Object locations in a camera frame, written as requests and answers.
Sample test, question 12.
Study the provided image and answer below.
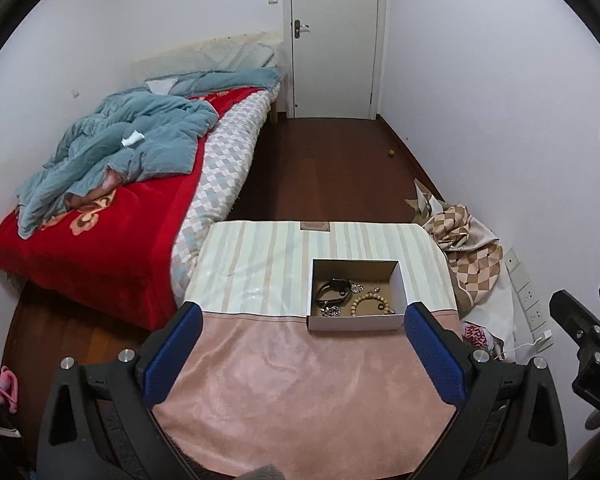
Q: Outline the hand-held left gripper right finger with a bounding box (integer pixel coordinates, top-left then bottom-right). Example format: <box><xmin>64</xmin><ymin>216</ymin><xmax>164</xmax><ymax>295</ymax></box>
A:
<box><xmin>404</xmin><ymin>301</ymin><xmax>570</xmax><ymax>480</ymax></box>

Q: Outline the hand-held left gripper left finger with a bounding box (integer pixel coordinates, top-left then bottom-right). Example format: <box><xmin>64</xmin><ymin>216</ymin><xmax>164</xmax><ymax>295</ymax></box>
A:
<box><xmin>36</xmin><ymin>301</ymin><xmax>204</xmax><ymax>480</ymax></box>

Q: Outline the wooden bead bracelet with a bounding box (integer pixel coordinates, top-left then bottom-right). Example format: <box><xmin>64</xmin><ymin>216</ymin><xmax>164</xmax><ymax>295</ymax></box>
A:
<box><xmin>350</xmin><ymin>294</ymin><xmax>396</xmax><ymax>317</ymax></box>

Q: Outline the white cardboard box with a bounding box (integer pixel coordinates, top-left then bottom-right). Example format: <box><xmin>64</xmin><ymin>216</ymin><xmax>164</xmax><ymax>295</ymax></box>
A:
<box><xmin>307</xmin><ymin>259</ymin><xmax>414</xmax><ymax>332</ymax></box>

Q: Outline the black wrist watch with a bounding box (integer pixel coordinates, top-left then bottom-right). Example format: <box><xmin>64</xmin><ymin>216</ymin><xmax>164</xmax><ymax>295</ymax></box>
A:
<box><xmin>316</xmin><ymin>276</ymin><xmax>353</xmax><ymax>308</ymax></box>

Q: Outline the plastic bag with red print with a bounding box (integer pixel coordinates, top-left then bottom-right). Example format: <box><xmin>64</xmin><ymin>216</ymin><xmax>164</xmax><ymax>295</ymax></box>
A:
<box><xmin>462</xmin><ymin>322</ymin><xmax>503</xmax><ymax>361</ymax></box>

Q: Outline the white power strip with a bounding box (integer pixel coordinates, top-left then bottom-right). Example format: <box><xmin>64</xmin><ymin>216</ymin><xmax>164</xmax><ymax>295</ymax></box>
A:
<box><xmin>502</xmin><ymin>247</ymin><xmax>553</xmax><ymax>353</ymax></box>

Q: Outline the white cloth bag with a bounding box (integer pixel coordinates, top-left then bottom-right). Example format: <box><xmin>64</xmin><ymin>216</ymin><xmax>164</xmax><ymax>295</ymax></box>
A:
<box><xmin>460</xmin><ymin>260</ymin><xmax>518</xmax><ymax>361</ymax></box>

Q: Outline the brown checked cloth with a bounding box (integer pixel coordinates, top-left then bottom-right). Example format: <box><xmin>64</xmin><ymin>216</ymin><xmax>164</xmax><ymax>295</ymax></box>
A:
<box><xmin>406</xmin><ymin>180</ymin><xmax>503</xmax><ymax>296</ymax></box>

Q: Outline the pink striped tablecloth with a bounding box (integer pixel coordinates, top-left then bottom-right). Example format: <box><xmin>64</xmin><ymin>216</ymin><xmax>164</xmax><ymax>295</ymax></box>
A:
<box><xmin>152</xmin><ymin>220</ymin><xmax>463</xmax><ymax>478</ymax></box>

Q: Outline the bed with red blanket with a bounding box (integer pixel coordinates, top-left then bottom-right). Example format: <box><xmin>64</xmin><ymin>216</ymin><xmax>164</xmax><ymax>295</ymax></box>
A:
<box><xmin>0</xmin><ymin>87</ymin><xmax>266</xmax><ymax>332</ymax></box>

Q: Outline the pink plastic object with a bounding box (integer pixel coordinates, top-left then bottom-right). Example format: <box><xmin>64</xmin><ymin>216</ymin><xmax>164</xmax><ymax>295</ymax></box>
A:
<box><xmin>0</xmin><ymin>366</ymin><xmax>21</xmax><ymax>413</ymax></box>

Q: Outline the dark bag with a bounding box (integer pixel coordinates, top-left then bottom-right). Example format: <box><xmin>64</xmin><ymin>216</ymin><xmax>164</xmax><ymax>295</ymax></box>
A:
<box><xmin>0</xmin><ymin>400</ymin><xmax>31</xmax><ymax>480</ymax></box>

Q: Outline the checked grey white quilt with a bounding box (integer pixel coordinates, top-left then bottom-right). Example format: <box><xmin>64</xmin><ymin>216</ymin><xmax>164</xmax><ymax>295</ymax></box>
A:
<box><xmin>170</xmin><ymin>91</ymin><xmax>281</xmax><ymax>306</ymax></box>

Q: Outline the teal blanket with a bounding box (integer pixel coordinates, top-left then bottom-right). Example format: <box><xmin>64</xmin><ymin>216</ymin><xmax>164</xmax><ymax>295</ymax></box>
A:
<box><xmin>15</xmin><ymin>66</ymin><xmax>281</xmax><ymax>240</ymax></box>

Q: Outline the white quilted pillow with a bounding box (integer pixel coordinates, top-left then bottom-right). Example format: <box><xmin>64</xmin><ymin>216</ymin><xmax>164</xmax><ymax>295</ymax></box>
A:
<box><xmin>131</xmin><ymin>31</ymin><xmax>283</xmax><ymax>83</ymax></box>

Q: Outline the white door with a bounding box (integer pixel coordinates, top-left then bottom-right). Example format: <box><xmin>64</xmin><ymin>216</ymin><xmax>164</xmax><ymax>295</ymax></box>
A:
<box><xmin>282</xmin><ymin>0</ymin><xmax>391</xmax><ymax>121</ymax></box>

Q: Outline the white charger cable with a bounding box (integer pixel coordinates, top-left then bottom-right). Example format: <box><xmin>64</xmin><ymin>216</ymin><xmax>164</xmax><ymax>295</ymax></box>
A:
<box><xmin>500</xmin><ymin>337</ymin><xmax>543</xmax><ymax>361</ymax></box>

